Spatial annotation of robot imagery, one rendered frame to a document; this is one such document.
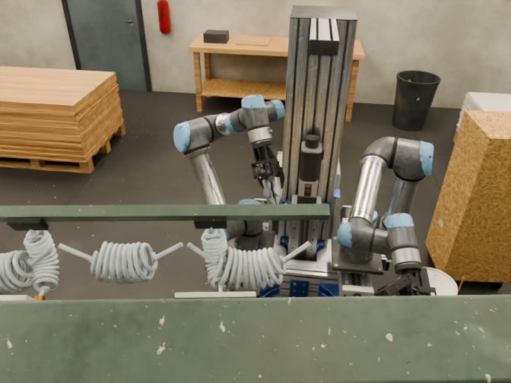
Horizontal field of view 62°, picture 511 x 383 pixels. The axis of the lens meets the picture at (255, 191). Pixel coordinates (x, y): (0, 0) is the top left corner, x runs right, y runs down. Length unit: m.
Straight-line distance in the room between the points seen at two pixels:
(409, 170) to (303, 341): 1.17
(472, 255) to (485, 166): 0.73
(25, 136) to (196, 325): 4.52
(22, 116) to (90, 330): 4.39
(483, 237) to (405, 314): 2.79
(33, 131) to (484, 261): 4.20
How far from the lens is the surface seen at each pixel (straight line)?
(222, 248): 0.68
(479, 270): 3.54
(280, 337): 0.52
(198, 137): 1.80
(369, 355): 0.54
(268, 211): 0.65
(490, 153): 2.94
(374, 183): 1.51
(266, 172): 1.37
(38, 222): 0.71
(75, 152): 4.76
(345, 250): 1.99
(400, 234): 1.28
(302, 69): 1.75
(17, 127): 4.95
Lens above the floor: 2.36
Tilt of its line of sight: 33 degrees down
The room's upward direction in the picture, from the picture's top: 1 degrees clockwise
